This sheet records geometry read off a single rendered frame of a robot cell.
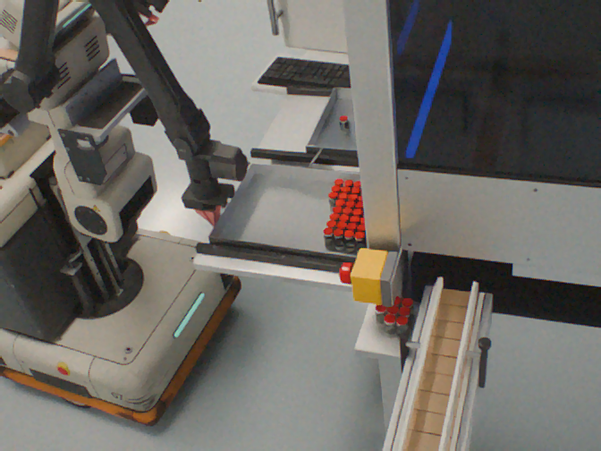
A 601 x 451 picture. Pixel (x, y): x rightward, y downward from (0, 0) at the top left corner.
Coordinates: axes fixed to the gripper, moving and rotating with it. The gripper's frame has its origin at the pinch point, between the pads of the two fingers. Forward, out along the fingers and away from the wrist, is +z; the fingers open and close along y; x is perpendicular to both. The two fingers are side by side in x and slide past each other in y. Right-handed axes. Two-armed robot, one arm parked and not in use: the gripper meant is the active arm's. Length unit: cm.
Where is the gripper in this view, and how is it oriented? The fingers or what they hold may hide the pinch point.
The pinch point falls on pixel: (215, 223)
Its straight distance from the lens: 165.4
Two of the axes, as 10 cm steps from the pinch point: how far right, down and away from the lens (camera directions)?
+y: 9.4, 1.2, -3.1
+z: 1.2, 7.3, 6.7
